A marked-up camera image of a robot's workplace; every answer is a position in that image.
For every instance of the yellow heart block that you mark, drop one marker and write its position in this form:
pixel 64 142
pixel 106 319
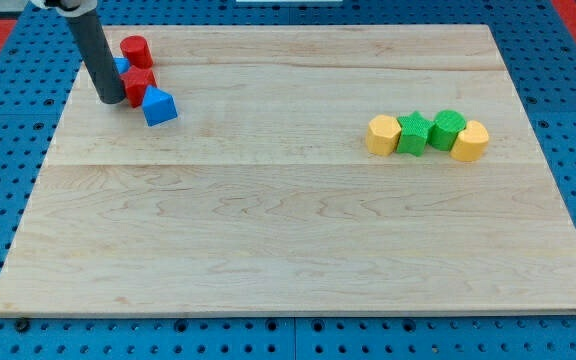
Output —
pixel 470 143

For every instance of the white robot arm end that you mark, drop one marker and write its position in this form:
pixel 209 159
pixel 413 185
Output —
pixel 67 8

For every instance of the green cylinder block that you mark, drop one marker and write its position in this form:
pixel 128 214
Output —
pixel 447 125

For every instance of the red cylinder block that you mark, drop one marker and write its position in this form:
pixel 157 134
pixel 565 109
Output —
pixel 135 49

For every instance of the red star block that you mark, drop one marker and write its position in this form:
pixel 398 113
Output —
pixel 135 81

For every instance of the small blue block behind rod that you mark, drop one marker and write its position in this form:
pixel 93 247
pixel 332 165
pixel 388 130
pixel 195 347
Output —
pixel 122 64

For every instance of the green star block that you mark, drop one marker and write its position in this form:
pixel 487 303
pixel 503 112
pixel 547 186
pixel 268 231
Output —
pixel 415 132

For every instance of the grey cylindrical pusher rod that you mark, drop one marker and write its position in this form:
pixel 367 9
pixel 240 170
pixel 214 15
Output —
pixel 85 26

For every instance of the blue pyramid-top block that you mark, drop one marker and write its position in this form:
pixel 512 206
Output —
pixel 158 106

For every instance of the light wooden board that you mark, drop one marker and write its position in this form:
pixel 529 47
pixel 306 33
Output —
pixel 262 200

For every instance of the yellow hexagon block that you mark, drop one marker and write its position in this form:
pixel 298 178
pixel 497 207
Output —
pixel 383 134

